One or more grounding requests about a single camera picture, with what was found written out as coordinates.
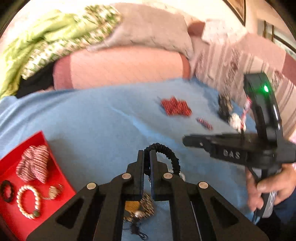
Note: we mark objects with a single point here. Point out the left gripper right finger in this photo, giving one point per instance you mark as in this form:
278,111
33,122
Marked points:
160,188

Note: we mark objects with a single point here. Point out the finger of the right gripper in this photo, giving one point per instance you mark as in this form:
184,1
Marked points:
197,141

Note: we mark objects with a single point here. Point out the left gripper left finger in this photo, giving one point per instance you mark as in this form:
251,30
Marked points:
135,187

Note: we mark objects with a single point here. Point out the red jewelry tray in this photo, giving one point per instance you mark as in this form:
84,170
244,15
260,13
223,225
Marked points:
18,224

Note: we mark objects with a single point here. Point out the person's right hand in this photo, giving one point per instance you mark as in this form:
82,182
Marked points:
283,183

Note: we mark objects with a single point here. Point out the small purple patterned hair clip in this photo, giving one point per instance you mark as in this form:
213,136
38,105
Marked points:
204,123

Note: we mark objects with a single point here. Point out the blue blanket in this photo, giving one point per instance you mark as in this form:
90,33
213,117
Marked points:
95,134

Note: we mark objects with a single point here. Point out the striped floral pillow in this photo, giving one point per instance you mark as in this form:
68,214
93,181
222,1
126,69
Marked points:
223,66

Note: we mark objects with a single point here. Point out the red white checkered scrunchie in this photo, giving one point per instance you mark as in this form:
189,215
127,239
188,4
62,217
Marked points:
33,164

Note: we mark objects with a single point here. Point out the white printed pillow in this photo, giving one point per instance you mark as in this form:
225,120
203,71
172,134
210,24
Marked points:
218,32

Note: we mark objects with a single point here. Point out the pink quilted pillow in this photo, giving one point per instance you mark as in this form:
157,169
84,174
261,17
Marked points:
120,65

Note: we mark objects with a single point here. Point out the black garment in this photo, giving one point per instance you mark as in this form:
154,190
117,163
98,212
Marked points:
41,80

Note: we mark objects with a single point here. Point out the green white patterned quilt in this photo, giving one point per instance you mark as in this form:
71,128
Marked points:
105,17

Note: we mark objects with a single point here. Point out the green comforter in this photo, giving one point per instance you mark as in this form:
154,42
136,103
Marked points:
52,27

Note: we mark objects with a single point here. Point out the wooden picture frame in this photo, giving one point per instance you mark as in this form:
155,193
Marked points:
239,9

